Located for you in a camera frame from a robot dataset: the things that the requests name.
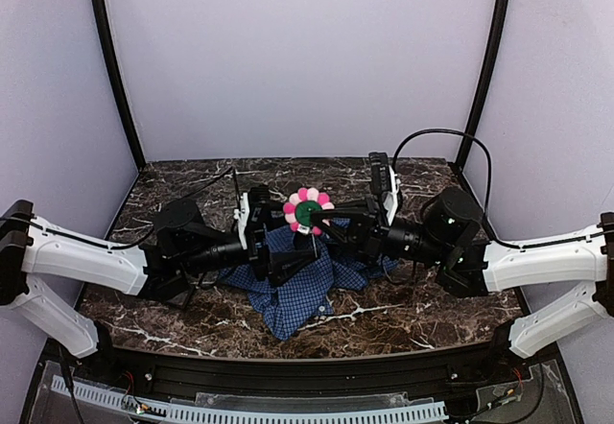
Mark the pink pompom brooch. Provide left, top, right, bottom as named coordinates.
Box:
left=282, top=187, right=335, bottom=236

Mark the blue checked shirt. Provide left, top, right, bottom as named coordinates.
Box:
left=218, top=235, right=398, bottom=341

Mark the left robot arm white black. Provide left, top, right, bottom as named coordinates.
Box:
left=1, top=195, right=319, bottom=361

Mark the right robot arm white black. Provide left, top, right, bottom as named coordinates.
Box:
left=309, top=187, right=613, bottom=359

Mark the black square box lid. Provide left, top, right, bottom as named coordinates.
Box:
left=162, top=282, right=196, bottom=311

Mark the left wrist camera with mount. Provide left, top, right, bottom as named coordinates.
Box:
left=234, top=193, right=262, bottom=254

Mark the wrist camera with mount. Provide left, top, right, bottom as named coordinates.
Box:
left=234, top=193, right=262, bottom=254
left=368, top=152, right=402, bottom=226

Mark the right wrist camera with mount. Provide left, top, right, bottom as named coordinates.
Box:
left=368, top=152, right=402, bottom=226

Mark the left camera black cable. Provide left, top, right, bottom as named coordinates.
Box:
left=28, top=167, right=244, bottom=252

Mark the camera black cable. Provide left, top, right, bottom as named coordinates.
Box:
left=391, top=129, right=603, bottom=250
left=28, top=167, right=244, bottom=252

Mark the right camera black cable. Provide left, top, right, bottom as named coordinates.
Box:
left=391, top=129, right=603, bottom=250

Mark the white slotted cable duct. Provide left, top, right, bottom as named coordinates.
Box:
left=43, top=374, right=449, bottom=423

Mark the black front aluminium rail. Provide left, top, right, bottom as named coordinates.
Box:
left=116, top=343, right=493, bottom=397

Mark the right black frame post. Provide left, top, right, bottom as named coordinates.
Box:
left=456, top=0, right=509, bottom=167

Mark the black frame post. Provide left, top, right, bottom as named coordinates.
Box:
left=90, top=0, right=147, bottom=172
left=456, top=0, right=509, bottom=167

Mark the left black frame post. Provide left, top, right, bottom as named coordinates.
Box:
left=90, top=0, right=147, bottom=172

